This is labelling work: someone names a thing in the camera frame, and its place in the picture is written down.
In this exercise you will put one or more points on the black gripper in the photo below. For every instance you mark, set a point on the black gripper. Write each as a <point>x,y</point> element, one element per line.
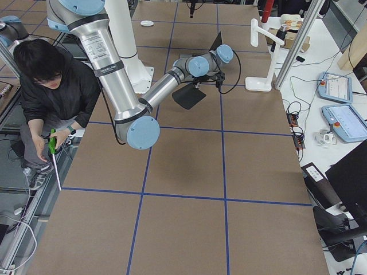
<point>198,81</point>

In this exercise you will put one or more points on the black mouse pad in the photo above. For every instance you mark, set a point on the black mouse pad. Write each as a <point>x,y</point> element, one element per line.
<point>188,96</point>

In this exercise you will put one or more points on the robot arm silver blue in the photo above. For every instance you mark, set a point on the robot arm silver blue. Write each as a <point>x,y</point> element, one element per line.
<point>104,29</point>
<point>12,31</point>

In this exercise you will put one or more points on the white desk lamp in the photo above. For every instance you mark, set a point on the white desk lamp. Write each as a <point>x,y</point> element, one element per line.
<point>262,65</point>

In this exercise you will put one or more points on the white computer mouse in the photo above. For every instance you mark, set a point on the white computer mouse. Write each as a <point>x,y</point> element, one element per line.
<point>146,23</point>

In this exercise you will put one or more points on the black water bottle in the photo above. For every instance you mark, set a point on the black water bottle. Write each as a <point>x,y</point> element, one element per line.
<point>281,33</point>

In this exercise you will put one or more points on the brown cardboard box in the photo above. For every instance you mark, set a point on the brown cardboard box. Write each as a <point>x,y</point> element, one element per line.
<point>290,39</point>

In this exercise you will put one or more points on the person in black hoodie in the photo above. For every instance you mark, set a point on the person in black hoodie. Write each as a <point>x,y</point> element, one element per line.
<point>58,95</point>

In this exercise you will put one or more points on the upper blue teach pendant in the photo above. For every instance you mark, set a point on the upper blue teach pendant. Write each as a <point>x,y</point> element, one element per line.
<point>335,87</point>

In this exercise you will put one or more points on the blue teach pendant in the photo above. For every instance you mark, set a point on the blue teach pendant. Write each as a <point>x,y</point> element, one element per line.
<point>345,122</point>
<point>335,87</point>

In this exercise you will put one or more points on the lower blue teach pendant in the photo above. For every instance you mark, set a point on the lower blue teach pendant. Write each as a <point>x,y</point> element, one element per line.
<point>345,122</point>

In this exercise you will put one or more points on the black monitor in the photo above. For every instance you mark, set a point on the black monitor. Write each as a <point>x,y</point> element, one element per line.
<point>348,179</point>

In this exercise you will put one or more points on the aluminium frame post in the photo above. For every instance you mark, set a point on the aluminium frame post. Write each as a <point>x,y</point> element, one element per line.
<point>307,23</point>

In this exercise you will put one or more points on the green handled stick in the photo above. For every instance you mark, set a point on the green handled stick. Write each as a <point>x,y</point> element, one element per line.
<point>52,148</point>

